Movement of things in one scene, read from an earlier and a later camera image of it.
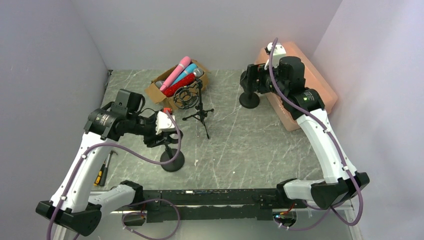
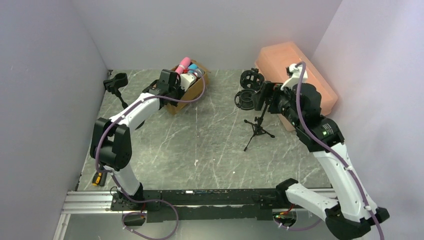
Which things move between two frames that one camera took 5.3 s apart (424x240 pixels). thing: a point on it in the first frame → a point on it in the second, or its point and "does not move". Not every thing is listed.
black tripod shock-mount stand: (190, 97) → (244, 99)
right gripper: (250, 79) → (265, 93)
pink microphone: (184, 61) does not move
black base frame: (203, 204) does not move
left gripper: (156, 137) → (178, 86)
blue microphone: (189, 71) does not move
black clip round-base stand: (170, 151) → (113, 84)
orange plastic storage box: (314, 81) does not move
